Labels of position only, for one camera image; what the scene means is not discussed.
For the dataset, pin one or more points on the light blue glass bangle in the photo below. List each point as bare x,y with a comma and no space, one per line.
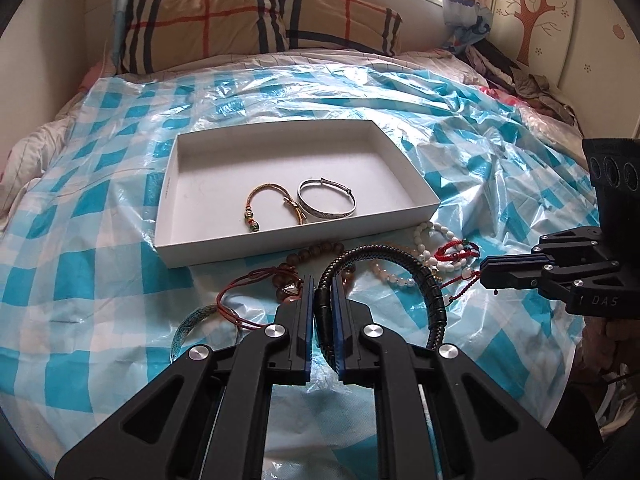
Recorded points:
187,322

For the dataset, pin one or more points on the blue checked plastic sheet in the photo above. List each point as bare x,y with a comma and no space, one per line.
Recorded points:
100,210

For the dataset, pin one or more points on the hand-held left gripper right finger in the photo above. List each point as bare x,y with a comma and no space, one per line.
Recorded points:
340,320

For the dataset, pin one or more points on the cream panel with tree decal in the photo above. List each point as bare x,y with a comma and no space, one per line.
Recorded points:
560,35

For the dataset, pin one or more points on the pile of dark clothes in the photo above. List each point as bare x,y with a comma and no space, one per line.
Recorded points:
520,80

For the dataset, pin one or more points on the silver metal bangle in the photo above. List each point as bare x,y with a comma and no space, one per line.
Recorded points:
325,214

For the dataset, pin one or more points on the white shallow cardboard box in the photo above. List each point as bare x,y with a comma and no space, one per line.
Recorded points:
250,160

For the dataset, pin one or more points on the pink and blue curtain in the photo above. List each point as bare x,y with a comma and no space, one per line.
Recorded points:
467,5

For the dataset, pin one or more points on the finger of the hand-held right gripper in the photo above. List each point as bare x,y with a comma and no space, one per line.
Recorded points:
515,261
510,279

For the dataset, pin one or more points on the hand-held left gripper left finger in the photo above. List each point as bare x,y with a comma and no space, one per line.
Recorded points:
306,320

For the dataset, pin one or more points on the beige plaid pillow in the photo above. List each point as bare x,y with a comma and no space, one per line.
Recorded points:
200,25

